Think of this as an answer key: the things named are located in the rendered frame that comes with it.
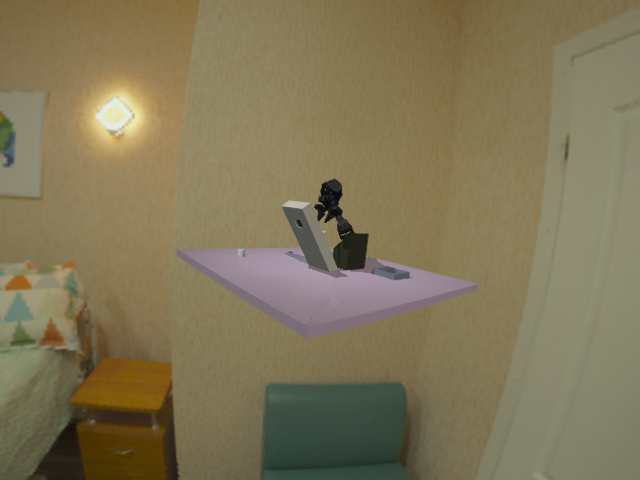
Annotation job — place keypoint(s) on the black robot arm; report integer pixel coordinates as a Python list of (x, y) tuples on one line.
[(334, 188)]

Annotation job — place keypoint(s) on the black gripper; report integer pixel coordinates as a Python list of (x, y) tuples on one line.
[(332, 209)]

